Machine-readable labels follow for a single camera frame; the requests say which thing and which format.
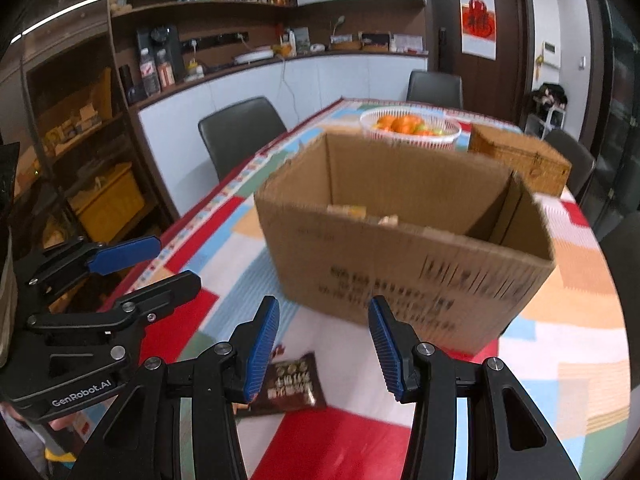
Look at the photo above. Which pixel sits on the colourful patchwork tablecloth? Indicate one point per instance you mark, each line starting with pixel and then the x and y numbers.
pixel 568 347

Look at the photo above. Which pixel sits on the oranges in basket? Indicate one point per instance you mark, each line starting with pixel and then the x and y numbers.
pixel 410 124

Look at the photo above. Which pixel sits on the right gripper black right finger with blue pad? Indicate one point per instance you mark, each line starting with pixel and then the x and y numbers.
pixel 509 438

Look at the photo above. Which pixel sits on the dark chair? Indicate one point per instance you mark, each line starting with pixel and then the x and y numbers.
pixel 579 157
pixel 238 132

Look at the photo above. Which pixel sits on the woven wicker box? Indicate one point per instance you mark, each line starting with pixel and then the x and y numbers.
pixel 542 168

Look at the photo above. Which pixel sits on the dark cracker snack packet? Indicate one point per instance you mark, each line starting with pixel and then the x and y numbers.
pixel 289 386

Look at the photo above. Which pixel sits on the plastic water bottle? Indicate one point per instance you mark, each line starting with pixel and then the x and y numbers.
pixel 148 73

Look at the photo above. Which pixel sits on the wooden shelf cabinet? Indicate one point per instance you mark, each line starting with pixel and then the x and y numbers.
pixel 70 84

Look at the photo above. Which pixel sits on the dark chair right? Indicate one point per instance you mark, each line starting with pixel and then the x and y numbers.
pixel 579 157

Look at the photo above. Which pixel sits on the red poster on door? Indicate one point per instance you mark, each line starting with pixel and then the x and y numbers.
pixel 478 28

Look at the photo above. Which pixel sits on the dark chair far end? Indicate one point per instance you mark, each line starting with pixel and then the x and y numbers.
pixel 438 89

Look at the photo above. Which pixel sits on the yellow storage basket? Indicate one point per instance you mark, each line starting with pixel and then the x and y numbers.
pixel 105 207

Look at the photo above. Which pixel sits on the white counter cabinet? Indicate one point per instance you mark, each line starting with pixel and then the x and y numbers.
pixel 296 88

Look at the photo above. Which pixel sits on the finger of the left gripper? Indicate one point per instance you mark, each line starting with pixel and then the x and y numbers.
pixel 51 272
pixel 160 299

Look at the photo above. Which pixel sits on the brown cardboard box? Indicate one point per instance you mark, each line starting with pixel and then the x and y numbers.
pixel 454 242

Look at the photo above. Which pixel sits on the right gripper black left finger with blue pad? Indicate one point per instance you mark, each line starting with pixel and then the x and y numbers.
pixel 139 435

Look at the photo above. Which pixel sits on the white fruit basket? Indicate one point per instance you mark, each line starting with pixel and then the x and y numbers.
pixel 448 141

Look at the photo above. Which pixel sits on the dark chair left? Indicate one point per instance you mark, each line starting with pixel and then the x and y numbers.
pixel 238 132

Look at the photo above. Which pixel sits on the dark wooden door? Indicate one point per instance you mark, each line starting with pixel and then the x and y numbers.
pixel 493 88

